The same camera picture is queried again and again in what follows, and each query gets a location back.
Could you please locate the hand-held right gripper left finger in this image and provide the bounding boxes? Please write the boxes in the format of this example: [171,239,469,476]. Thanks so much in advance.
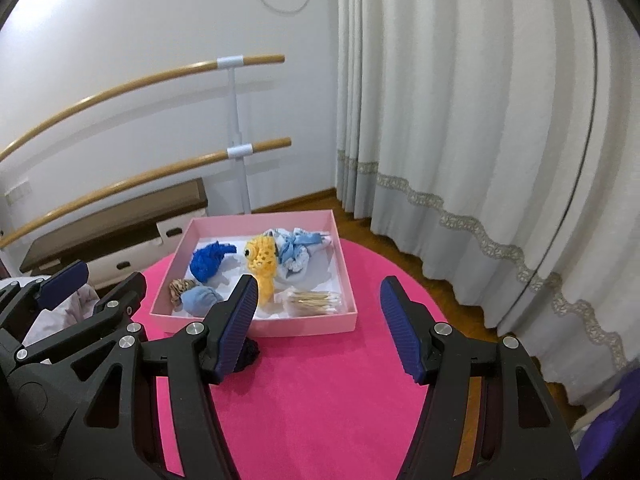
[60,274,259,480]

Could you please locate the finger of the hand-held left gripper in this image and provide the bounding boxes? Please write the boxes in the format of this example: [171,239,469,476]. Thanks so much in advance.
[10,271,148,367]
[0,259,90,346]

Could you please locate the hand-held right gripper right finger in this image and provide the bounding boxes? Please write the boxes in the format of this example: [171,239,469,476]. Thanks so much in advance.
[380,276,583,480]

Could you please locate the black scrunchie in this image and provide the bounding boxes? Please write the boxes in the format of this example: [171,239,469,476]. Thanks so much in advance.
[235,337,262,373]

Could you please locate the beige scrunchie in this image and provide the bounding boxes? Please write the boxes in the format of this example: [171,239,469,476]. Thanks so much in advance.
[169,279,196,308]

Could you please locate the pink cardboard box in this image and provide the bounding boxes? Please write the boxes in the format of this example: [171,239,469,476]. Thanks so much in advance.
[150,210,359,338]

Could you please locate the blue crochet toy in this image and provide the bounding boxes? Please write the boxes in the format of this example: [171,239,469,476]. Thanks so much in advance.
[190,241,238,283]

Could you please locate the yellow crochet toy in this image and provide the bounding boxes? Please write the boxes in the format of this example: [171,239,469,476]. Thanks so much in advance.
[243,235,280,306]

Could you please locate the white and blue cloth bundle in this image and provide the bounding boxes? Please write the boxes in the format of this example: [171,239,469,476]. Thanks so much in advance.
[264,227,333,281]

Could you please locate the light blue cloth ball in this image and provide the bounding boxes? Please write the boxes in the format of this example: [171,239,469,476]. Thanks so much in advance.
[180,286,223,317]

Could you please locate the brown-topped white bench cabinet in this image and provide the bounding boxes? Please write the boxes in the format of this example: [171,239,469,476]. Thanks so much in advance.
[20,177,208,291]

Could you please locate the clear bag of cotton swabs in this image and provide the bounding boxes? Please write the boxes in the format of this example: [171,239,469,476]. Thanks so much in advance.
[280,287,346,317]

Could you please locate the cream curtain with lace trim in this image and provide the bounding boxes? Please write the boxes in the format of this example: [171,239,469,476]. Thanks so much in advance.
[332,0,640,406]

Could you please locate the purple cloth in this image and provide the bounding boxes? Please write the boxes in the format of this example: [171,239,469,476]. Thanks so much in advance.
[575,365,640,480]

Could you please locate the white wall switch panel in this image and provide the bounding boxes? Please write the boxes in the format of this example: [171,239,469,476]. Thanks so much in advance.
[4,180,32,203]

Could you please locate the short wooden barre rail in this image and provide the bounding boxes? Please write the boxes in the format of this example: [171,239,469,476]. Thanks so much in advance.
[0,137,292,250]

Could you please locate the long wooden barre rail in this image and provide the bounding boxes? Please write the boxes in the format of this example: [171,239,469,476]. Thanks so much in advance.
[0,54,286,163]

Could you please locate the white barre post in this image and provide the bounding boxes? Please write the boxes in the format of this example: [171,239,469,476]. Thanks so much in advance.
[216,54,253,213]

